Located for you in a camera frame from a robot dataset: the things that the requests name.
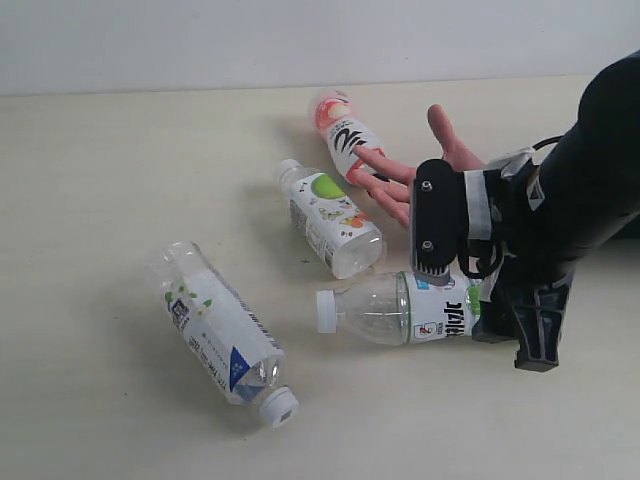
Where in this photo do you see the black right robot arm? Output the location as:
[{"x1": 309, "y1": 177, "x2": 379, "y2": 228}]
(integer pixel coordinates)
[{"x1": 464, "y1": 53, "x2": 639, "y2": 372}]

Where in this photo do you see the butterfly label clear bottle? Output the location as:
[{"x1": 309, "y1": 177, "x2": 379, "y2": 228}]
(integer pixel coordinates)
[{"x1": 275, "y1": 159, "x2": 386, "y2": 280}]

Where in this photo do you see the blue white label bottle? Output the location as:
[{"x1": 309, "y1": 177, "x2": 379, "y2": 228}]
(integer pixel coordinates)
[{"x1": 147, "y1": 242, "x2": 299, "y2": 428}]

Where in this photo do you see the peach label bottle black cap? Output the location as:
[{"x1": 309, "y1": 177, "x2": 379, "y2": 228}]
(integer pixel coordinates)
[{"x1": 309, "y1": 89, "x2": 389, "y2": 184}]

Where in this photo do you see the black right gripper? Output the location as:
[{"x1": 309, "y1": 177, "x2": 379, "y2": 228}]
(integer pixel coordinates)
[{"x1": 467, "y1": 162, "x2": 575, "y2": 371}]

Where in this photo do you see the person's open bare hand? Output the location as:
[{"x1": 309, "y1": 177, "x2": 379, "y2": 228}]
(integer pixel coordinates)
[{"x1": 352, "y1": 104, "x2": 485, "y2": 228}]

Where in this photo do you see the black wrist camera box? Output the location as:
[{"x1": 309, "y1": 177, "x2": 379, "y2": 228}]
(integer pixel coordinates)
[{"x1": 409, "y1": 159, "x2": 464, "y2": 286}]

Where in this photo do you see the lime label clear bottle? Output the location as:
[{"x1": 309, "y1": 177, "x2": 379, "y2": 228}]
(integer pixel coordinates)
[{"x1": 316, "y1": 271, "x2": 481, "y2": 346}]

